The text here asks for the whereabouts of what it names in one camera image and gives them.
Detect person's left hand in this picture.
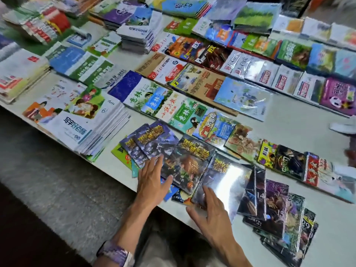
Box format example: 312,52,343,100
136,154,174,212

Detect person's right hand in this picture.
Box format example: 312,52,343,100
186,186,237,249

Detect glossy dark fantasy book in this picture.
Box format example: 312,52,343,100
191,152,254,223

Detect person's left forearm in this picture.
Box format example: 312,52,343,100
93,203,157,267

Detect person's right forearm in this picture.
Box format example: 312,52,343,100
221,242,253,267

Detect small blue book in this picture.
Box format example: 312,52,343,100
163,178,180,202

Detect person's grey trousers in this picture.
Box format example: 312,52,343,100
133,220,224,267

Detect dark fantasy book orange creature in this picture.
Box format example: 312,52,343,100
161,134,216,195

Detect dark blue fantasy book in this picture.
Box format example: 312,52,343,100
120,132,151,168
133,121,180,162

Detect green yellow thin book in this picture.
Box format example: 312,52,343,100
111,144,134,170

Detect green magazine with girl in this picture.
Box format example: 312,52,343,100
168,98,208,136

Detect blue red colourful magazine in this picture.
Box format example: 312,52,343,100
192,111,237,147

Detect purple wristband watch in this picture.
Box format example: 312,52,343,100
96,240,136,267

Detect fan of dark manga volumes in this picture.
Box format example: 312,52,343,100
237,165,320,267

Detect white book red calligraphy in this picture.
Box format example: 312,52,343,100
155,91,190,123

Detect pink floral book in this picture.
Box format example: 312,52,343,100
224,123,263,162

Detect yellow green small book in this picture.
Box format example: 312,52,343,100
257,140,279,169

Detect stack of white blue workbooks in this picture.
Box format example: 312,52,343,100
39,98,131,163

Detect dark cover novel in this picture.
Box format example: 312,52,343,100
273,144,308,182

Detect brown cover book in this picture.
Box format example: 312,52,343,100
190,70,226,102

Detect dark blue patterned book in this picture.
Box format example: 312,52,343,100
108,70,143,104

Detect yellow bordered magazine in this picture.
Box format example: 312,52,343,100
169,63,205,93

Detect light blue glossy book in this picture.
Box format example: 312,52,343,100
214,77,275,123

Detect white book red arrow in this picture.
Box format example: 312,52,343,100
147,56,187,85

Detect tan cover book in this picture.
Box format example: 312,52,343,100
135,52,166,79

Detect stack of illustrated children textbooks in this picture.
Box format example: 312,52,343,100
22,79,106,124

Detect red white illustrated book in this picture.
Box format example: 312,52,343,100
303,151,356,204

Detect row of orange dark comics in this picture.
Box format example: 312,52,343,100
151,31,232,72

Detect row of blue green workbooks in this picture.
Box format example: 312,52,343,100
44,43,123,87

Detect row of white red books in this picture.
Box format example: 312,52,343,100
219,49,326,105

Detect green white workbook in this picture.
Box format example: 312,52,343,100
87,31,122,58

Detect stack of purple blue books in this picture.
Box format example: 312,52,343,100
116,8,164,55

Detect green cover book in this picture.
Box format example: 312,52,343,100
164,17,198,35

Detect row of blue picture books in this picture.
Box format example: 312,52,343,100
191,19,246,48

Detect white blue small booklet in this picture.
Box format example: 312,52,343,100
66,27,93,48

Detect stack of purple cover books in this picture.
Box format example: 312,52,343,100
88,0,146,30

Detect stack of blue cover books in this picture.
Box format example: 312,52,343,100
161,0,218,19

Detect purple panda book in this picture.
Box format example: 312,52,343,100
319,77,356,118

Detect stack of white red books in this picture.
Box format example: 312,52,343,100
0,48,51,105

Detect row of green nature books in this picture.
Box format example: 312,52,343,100
241,33,356,79

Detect stack of green landscape books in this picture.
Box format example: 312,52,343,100
233,1,282,34

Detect stack of red white booklets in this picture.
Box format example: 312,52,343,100
2,1,72,45

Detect row of small white books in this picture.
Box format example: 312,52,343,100
272,14,356,49

